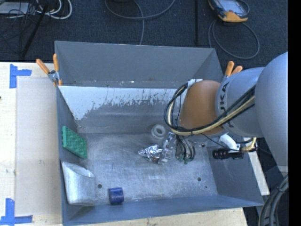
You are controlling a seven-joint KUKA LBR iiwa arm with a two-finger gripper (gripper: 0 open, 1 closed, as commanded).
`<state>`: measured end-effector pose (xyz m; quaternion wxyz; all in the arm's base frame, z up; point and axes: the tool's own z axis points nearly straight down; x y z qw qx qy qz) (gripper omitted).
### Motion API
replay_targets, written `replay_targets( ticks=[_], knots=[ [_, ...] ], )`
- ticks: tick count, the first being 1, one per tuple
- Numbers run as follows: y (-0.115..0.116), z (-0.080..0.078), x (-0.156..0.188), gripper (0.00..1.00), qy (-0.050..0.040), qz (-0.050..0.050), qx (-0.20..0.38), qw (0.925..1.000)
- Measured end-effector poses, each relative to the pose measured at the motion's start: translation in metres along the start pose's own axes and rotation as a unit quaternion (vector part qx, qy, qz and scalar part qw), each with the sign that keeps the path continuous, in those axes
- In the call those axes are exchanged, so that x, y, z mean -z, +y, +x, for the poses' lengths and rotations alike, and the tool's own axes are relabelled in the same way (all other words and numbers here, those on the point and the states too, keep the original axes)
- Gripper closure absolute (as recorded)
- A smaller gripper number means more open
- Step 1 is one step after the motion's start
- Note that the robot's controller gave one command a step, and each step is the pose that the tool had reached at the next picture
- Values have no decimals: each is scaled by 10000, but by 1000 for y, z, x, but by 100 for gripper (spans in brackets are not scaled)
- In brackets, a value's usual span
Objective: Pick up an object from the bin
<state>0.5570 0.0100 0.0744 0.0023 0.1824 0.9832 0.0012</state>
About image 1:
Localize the silver metal scoop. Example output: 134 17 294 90
61 161 96 206

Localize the blue cylinder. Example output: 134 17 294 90
108 186 125 206

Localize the dark green flat block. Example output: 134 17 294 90
62 126 88 160

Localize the white ring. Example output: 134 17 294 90
151 124 166 140

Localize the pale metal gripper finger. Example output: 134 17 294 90
163 132 177 151
158 149 174 166

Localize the pale wood board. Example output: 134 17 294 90
14 75 270 226

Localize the grey metal bin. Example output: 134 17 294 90
54 40 265 226

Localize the crumpled silver foil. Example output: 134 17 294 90
138 144 164 162

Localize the black cylinder on white bracket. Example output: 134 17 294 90
212 133 245 161

